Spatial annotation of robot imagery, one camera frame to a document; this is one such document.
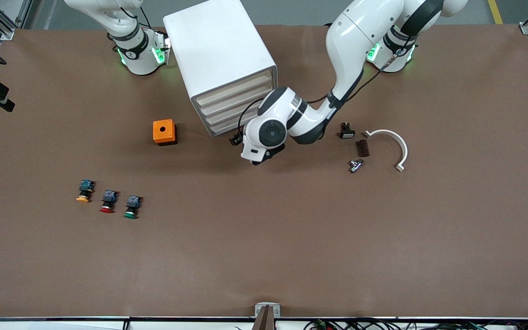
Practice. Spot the silver metal camera bracket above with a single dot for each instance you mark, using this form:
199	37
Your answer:
259	308

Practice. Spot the orange button enclosure box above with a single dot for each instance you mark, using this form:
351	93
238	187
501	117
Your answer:
163	130

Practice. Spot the brown camera pole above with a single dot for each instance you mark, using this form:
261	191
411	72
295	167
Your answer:
264	321

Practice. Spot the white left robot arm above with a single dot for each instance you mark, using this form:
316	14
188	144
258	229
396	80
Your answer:
351	46

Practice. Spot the black rectangular white-faced switch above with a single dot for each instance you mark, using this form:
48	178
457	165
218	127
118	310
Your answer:
347	132

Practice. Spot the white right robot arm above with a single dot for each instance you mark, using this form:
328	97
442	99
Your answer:
138	57

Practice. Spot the brown terminal block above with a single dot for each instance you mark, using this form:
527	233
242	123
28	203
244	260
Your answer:
363	148

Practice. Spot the white curved plastic bracket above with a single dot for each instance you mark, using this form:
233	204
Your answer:
399	142

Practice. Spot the white drawer cabinet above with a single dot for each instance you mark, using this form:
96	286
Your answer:
218	46

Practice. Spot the red push button switch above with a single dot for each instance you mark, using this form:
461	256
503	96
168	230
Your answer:
109	200

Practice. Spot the green push button switch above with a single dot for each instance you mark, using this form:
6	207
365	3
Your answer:
132	205

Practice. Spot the yellow push button switch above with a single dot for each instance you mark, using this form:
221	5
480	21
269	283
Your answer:
85	189

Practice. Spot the small silver purple connector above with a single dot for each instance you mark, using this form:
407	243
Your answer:
355	166

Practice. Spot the white plastic drawer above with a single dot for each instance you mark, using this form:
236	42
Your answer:
220	126
222	113
232	89
227	101

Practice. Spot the brown paper table cover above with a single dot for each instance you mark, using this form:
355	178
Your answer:
264	252

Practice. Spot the white table edge rail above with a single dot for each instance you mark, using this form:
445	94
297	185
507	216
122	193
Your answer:
62	324

